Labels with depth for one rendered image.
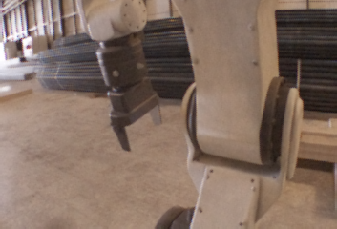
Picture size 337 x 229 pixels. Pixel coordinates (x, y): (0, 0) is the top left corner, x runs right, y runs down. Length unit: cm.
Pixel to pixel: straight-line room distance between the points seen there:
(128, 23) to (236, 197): 34
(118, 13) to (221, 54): 18
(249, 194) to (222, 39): 24
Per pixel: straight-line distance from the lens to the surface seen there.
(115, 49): 43
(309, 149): 135
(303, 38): 243
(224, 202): 42
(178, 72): 274
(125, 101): 45
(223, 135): 35
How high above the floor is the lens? 75
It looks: 15 degrees down
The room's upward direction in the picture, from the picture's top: 5 degrees counter-clockwise
